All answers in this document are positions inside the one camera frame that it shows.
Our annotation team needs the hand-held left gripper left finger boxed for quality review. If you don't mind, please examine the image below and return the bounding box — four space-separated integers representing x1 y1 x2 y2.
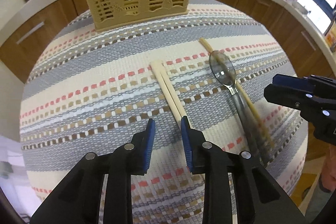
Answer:
31 118 156 224

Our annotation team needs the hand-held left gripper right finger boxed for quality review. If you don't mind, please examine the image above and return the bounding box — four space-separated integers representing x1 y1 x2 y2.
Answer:
181 116 307 224

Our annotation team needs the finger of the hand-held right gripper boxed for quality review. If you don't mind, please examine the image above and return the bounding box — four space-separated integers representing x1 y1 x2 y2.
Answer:
272 74 336 98
264 84 336 119

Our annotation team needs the metal spoon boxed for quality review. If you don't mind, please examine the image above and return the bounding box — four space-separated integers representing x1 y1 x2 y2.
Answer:
209 50 272 168

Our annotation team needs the yellowish bamboo chopstick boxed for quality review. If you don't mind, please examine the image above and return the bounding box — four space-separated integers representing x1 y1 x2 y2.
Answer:
199 38 276 148

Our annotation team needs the person's right forearm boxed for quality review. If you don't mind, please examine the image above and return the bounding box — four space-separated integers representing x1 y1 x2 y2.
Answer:
318 145 336 193

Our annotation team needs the yellow packet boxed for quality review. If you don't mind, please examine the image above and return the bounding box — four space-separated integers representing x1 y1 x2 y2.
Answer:
325 30 336 52

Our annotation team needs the striped woven tablecloth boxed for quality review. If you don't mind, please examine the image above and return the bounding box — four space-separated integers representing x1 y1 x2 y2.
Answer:
20 0 309 224

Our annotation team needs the white kitchen countertop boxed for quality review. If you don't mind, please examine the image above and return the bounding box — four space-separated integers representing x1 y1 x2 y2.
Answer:
0 0 336 77

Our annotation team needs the metal cabinet handle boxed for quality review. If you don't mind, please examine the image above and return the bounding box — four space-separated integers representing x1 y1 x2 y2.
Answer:
301 31 317 51
16 22 45 45

